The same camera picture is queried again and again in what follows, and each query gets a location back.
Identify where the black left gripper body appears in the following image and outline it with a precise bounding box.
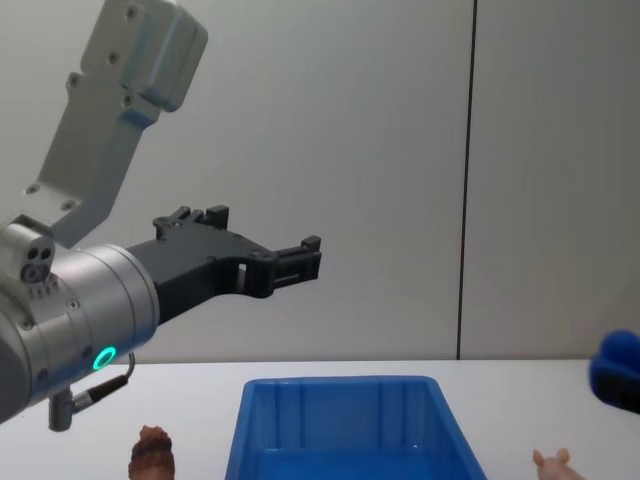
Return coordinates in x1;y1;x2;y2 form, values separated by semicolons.
124;227;275;327

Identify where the brown toy animal figure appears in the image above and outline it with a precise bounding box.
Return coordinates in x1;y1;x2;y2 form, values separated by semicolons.
128;424;177;480

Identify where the pink toy pig figure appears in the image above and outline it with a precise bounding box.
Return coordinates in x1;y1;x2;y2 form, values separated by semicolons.
532;448;582;480

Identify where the thin dark cable silver plug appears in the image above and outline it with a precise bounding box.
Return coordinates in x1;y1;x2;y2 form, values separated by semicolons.
69;352;139;407

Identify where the blue plastic bin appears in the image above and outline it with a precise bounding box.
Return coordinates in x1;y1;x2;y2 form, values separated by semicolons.
223;375;489;480

